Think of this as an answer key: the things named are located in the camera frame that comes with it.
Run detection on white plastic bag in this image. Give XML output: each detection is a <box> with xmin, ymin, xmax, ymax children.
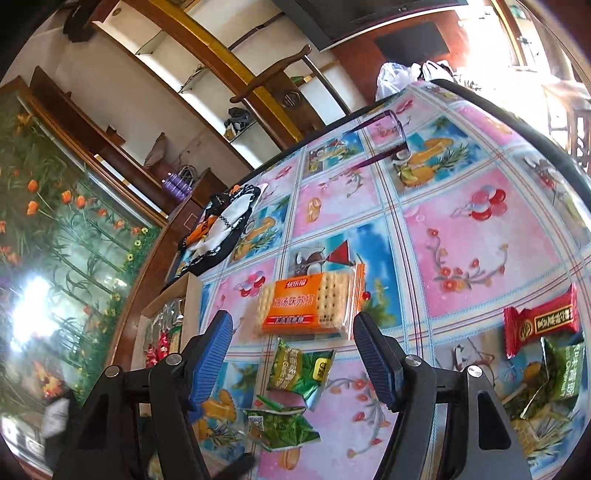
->
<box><xmin>376</xmin><ymin>60</ymin><xmax>455</xmax><ymax>100</ymax></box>

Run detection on wooden chair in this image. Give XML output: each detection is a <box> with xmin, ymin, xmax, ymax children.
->
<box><xmin>229</xmin><ymin>44</ymin><xmax>351</xmax><ymax>136</ymax></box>

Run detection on torn green snack packet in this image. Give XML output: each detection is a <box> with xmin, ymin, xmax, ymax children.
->
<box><xmin>242</xmin><ymin>395</ymin><xmax>321</xmax><ymax>452</ymax></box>

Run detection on green cracker packet right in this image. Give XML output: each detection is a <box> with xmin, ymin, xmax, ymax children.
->
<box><xmin>502</xmin><ymin>338</ymin><xmax>586</xmax><ymax>469</ymax></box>

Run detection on flower mural glass panel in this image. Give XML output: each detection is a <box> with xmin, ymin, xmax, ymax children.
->
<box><xmin>1</xmin><ymin>91</ymin><xmax>160</xmax><ymax>469</ymax></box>

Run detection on red candy packet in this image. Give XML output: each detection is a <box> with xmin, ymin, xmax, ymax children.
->
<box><xmin>503</xmin><ymin>284</ymin><xmax>580</xmax><ymax>359</ymax></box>

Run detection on black television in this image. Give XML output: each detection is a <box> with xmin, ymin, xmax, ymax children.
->
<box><xmin>273</xmin><ymin>0</ymin><xmax>468</xmax><ymax>51</ymax></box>

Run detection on purple bottles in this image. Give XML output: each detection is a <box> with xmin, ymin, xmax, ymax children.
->
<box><xmin>162</xmin><ymin>173</ymin><xmax>192</xmax><ymax>202</ymax></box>

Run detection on cardboard snack box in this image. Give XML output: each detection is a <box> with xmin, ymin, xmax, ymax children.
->
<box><xmin>130</xmin><ymin>272</ymin><xmax>205</xmax><ymax>418</ymax></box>

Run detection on purple-framed eyeglasses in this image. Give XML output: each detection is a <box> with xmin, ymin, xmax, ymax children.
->
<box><xmin>346</xmin><ymin>109</ymin><xmax>411</xmax><ymax>169</ymax></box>

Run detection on black white orange cloth bag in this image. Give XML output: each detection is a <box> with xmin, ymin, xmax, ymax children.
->
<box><xmin>162</xmin><ymin>182</ymin><xmax>269</xmax><ymax>291</ymax></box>

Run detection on orange soda cracker packet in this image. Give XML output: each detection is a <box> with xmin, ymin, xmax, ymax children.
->
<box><xmin>256</xmin><ymin>263</ymin><xmax>366</xmax><ymax>340</ymax></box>

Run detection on colourful fruit tablecloth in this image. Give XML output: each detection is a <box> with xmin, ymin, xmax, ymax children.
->
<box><xmin>197</xmin><ymin>82</ymin><xmax>590</xmax><ymax>479</ymax></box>

